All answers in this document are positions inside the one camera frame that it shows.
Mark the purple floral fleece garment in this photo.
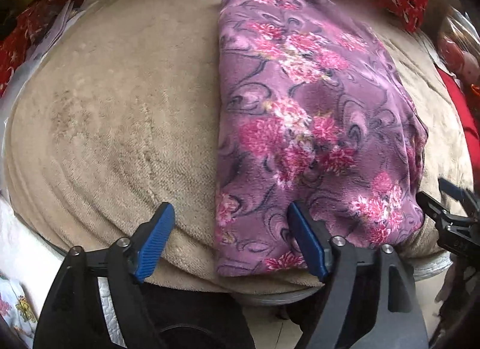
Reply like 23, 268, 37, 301
215, 0, 428, 277

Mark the solid red cloth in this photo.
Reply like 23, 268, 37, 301
437, 67, 479, 173

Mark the doll with red dress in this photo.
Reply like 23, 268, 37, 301
437, 7, 479, 112

